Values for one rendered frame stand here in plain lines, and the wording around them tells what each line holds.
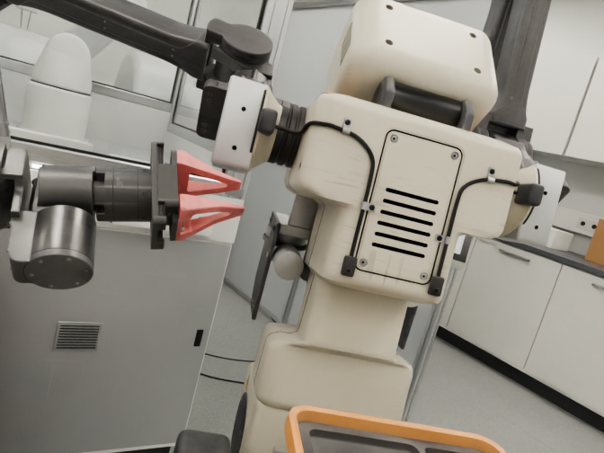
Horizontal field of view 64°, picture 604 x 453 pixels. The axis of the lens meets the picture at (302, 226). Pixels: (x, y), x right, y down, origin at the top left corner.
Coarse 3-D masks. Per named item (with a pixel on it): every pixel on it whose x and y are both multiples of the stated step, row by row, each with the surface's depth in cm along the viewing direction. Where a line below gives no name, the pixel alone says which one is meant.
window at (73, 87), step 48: (144, 0) 125; (192, 0) 131; (240, 0) 137; (0, 48) 113; (48, 48) 118; (96, 48) 123; (48, 96) 121; (96, 96) 126; (144, 96) 131; (192, 96) 138; (96, 144) 129; (144, 144) 135; (192, 144) 142
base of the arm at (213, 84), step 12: (240, 72) 69; (252, 72) 69; (204, 84) 63; (216, 84) 63; (204, 96) 63; (216, 96) 63; (204, 108) 65; (216, 108) 65; (204, 120) 66; (216, 120) 66; (204, 132) 68; (216, 132) 68
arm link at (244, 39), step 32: (0, 0) 72; (32, 0) 70; (64, 0) 70; (96, 0) 70; (128, 32) 71; (160, 32) 70; (192, 32) 72; (224, 32) 70; (256, 32) 73; (192, 64) 72
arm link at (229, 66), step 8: (216, 48) 70; (216, 56) 70; (224, 56) 70; (216, 64) 73; (224, 64) 71; (232, 64) 70; (240, 64) 69; (248, 64) 70; (256, 64) 70; (264, 64) 71; (216, 72) 73; (224, 72) 72; (232, 72) 71; (264, 72) 70; (272, 72) 70; (224, 80) 72
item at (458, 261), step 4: (468, 236) 143; (472, 236) 143; (464, 240) 142; (468, 240) 142; (464, 244) 142; (468, 244) 142; (464, 248) 141; (468, 248) 141; (460, 252) 140; (464, 252) 140; (456, 256) 140; (460, 256) 140; (464, 256) 140; (452, 260) 140; (456, 260) 139; (460, 260) 139; (464, 260) 139; (452, 264) 142; (456, 264) 141; (460, 264) 140; (464, 264) 140; (456, 268) 143; (460, 268) 142
